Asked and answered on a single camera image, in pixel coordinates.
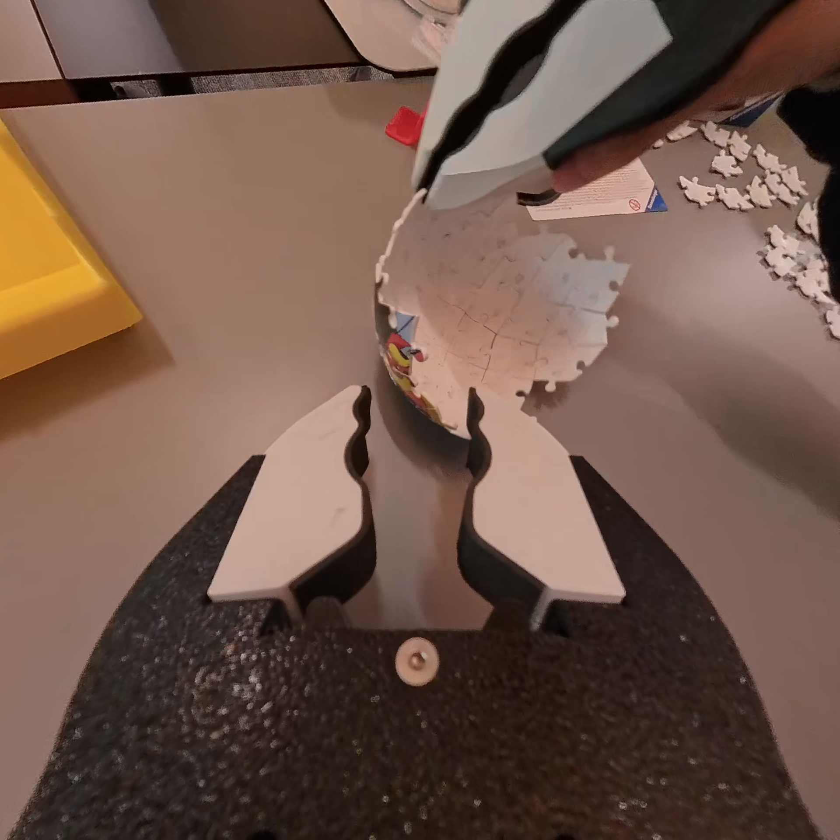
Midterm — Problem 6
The partly built white puzzle ball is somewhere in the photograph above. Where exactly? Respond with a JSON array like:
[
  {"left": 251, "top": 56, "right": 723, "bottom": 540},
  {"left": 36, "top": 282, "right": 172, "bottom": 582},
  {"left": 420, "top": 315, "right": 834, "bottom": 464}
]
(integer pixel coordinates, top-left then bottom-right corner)
[{"left": 374, "top": 190, "right": 631, "bottom": 441}]

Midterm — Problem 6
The large yellow bin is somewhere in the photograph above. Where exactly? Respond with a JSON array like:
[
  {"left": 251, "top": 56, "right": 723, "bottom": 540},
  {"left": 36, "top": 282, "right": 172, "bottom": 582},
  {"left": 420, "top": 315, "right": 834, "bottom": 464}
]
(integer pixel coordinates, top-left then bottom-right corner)
[{"left": 0, "top": 118, "right": 144, "bottom": 382}]

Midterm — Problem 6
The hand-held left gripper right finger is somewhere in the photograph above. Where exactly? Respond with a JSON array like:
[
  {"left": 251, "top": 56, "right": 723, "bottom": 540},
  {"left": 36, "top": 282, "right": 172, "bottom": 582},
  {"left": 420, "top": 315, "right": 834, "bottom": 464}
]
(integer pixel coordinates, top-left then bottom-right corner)
[{"left": 457, "top": 387, "right": 627, "bottom": 629}]

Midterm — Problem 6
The person's right forearm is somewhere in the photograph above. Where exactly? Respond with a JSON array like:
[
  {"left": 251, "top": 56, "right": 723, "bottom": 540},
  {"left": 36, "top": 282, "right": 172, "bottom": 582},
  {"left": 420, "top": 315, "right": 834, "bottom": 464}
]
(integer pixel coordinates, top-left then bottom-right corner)
[{"left": 777, "top": 85, "right": 840, "bottom": 303}]

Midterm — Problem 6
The red plastic case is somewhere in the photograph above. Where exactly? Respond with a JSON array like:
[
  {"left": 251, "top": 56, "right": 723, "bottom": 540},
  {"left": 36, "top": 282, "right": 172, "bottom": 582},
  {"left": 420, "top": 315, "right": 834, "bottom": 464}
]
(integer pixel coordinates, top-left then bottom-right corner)
[{"left": 385, "top": 105, "right": 427, "bottom": 148}]

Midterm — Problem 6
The blue puzzle box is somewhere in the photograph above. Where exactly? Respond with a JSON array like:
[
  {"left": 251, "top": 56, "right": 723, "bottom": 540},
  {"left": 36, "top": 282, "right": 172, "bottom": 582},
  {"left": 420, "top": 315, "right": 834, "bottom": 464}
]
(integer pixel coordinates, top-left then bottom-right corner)
[{"left": 718, "top": 94, "right": 786, "bottom": 129}]

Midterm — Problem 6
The white cardboard tray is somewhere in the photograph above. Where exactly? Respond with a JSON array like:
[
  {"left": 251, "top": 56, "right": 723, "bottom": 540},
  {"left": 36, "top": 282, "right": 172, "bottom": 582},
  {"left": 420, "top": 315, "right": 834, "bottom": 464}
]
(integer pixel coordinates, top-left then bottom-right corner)
[{"left": 325, "top": 0, "right": 470, "bottom": 73}]

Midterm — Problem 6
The clear plastic case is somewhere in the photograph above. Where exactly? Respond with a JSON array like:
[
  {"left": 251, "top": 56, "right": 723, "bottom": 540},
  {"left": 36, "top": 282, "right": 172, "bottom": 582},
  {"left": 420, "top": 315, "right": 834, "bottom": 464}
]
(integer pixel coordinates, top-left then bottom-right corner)
[{"left": 403, "top": 0, "right": 472, "bottom": 48}]

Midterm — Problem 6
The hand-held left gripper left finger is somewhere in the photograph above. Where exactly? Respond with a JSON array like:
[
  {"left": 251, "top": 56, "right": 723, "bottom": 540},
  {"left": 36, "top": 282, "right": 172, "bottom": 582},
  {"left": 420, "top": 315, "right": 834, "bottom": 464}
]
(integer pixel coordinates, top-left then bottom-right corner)
[{"left": 206, "top": 385, "right": 379, "bottom": 622}]

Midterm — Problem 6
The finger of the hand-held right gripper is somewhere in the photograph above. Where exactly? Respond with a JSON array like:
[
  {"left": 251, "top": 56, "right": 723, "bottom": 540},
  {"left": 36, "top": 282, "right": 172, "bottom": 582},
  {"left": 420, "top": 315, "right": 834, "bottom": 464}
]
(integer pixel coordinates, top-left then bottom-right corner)
[
  {"left": 412, "top": 0, "right": 584, "bottom": 193},
  {"left": 427, "top": 0, "right": 675, "bottom": 211}
]

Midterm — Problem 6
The pile of puzzle pieces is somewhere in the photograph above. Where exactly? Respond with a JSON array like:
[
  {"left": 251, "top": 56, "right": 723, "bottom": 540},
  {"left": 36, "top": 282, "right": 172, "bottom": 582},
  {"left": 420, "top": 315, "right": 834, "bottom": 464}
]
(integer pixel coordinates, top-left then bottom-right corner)
[{"left": 653, "top": 118, "right": 840, "bottom": 342}]

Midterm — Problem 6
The folded puzzle instruction leaflet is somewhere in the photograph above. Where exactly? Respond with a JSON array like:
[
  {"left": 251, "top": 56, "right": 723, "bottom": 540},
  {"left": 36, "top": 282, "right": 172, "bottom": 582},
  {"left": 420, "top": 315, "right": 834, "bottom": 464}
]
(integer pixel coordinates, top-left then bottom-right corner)
[{"left": 525, "top": 157, "right": 669, "bottom": 222}]

